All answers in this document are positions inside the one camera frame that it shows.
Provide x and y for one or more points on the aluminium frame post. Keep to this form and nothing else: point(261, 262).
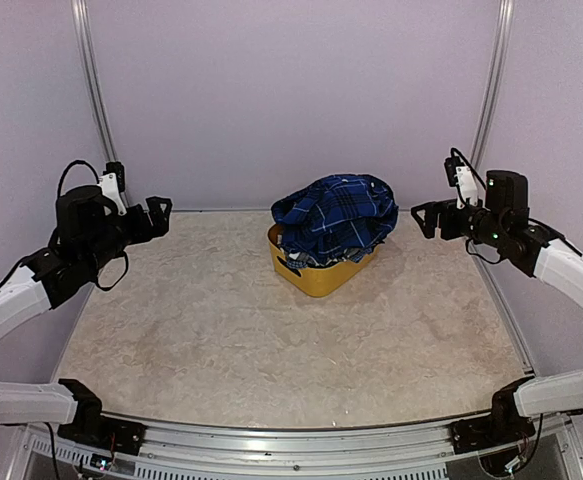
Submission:
point(86, 49)
point(494, 81)

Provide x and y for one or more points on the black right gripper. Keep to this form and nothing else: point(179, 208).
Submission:
point(434, 208)

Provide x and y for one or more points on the blue plaid long sleeve shirt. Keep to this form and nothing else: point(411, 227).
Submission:
point(335, 213)

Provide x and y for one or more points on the right aluminium frame post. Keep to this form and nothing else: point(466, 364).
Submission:
point(494, 81)

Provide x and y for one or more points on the front aluminium rail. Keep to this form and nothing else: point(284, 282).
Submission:
point(175, 450)

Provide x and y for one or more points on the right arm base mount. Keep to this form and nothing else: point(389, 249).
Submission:
point(502, 425)

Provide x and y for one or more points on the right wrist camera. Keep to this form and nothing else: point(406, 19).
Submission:
point(462, 176)

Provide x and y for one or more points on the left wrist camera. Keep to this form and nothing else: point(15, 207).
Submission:
point(112, 184)

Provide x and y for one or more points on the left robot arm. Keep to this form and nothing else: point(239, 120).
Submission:
point(93, 227)

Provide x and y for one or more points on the left aluminium frame post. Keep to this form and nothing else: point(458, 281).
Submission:
point(86, 49)

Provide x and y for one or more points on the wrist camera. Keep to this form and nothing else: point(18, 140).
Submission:
point(112, 184)
point(462, 176)

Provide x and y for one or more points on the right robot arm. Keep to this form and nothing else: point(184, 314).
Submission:
point(501, 220)

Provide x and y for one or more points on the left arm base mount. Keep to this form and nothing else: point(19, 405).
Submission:
point(92, 428)

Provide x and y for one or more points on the black white plaid shirt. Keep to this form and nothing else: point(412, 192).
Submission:
point(303, 260)

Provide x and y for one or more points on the yellow plastic basket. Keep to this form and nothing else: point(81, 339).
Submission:
point(314, 282)

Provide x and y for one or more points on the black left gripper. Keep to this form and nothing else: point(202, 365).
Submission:
point(159, 223)

